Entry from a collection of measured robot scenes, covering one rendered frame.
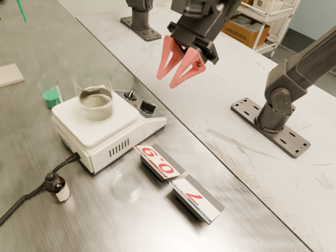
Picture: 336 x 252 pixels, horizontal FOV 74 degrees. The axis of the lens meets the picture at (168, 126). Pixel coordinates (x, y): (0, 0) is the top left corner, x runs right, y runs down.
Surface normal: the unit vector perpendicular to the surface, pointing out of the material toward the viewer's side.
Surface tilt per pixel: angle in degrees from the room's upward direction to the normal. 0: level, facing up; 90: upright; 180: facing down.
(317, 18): 90
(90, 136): 0
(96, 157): 90
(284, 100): 90
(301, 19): 90
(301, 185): 0
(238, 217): 0
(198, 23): 41
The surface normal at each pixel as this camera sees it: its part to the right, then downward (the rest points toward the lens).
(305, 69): -0.32, 0.49
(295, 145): 0.11, -0.68
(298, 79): -0.43, 0.62
